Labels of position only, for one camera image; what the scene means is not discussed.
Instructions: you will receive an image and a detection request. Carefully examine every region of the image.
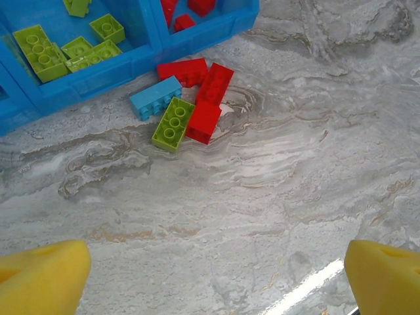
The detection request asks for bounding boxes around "small red lego brick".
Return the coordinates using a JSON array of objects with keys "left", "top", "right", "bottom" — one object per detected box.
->
[{"left": 173, "top": 13, "right": 198, "bottom": 33}]

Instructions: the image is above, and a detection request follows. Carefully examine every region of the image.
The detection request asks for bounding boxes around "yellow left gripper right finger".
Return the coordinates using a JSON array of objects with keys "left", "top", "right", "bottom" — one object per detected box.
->
[{"left": 343, "top": 238, "right": 420, "bottom": 315}]

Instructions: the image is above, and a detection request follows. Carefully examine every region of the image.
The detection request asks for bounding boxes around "blue lego brick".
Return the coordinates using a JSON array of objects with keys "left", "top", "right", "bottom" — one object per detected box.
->
[{"left": 129, "top": 75, "right": 183, "bottom": 122}]

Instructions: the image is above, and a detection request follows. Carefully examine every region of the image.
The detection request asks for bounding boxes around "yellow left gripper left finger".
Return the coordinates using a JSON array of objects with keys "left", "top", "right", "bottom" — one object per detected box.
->
[{"left": 0, "top": 238, "right": 92, "bottom": 315}]

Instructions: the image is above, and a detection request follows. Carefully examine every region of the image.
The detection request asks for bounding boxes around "small green lego brick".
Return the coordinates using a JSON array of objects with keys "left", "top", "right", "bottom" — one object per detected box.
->
[
  {"left": 60, "top": 35, "right": 96, "bottom": 60},
  {"left": 89, "top": 13, "right": 126, "bottom": 45}
]

